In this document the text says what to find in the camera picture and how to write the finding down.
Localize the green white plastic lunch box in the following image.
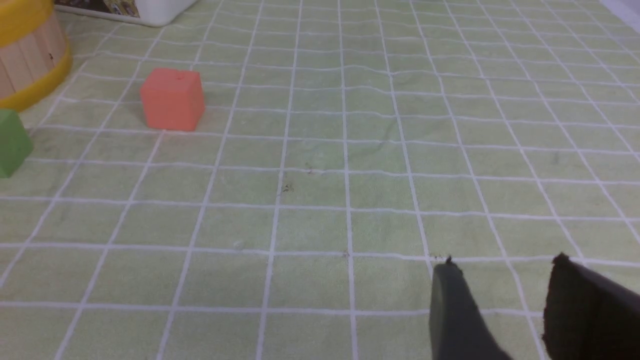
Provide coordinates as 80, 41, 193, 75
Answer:
54, 0, 197, 28

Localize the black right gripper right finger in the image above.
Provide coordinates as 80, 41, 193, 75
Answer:
542, 253, 640, 360

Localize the bamboo steamer basket yellow rim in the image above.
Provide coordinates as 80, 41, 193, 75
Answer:
0, 0, 73, 112

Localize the red foam cube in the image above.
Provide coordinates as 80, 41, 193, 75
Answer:
140, 67, 206, 132

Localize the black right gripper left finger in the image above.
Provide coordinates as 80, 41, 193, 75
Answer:
429, 256, 511, 360

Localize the green foam cube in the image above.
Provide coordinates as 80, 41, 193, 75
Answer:
0, 108, 34, 179

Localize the green checkered tablecloth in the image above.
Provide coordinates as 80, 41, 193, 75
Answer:
0, 0, 640, 360

